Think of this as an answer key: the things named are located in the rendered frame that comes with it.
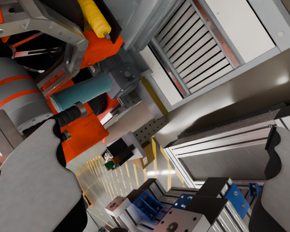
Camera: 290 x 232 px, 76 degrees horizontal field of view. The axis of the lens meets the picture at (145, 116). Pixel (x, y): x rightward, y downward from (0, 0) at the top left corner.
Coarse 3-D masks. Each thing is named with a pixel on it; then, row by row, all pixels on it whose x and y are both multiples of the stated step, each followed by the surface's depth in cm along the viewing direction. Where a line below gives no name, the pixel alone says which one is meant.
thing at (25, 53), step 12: (12, 36) 81; (24, 36) 60; (36, 36) 62; (48, 36) 76; (0, 48) 63; (12, 48) 61; (24, 48) 65; (36, 48) 68; (48, 48) 72; (60, 48) 74; (24, 60) 82; (36, 60) 81; (48, 60) 80; (36, 72) 82
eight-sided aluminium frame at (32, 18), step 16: (0, 0) 38; (16, 0) 40; (32, 0) 42; (16, 16) 39; (32, 16) 40; (48, 16) 44; (0, 32) 39; (16, 32) 41; (48, 32) 48; (64, 32) 51; (80, 32) 60; (80, 48) 64; (64, 64) 79; (80, 64) 76; (48, 80) 81; (64, 80) 81; (48, 96) 86
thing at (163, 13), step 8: (168, 0) 83; (176, 0) 81; (160, 8) 88; (168, 8) 84; (160, 16) 87; (168, 16) 92; (152, 24) 96; (160, 24) 95; (144, 32) 102; (152, 32) 99; (144, 40) 102; (136, 48) 113; (144, 48) 115
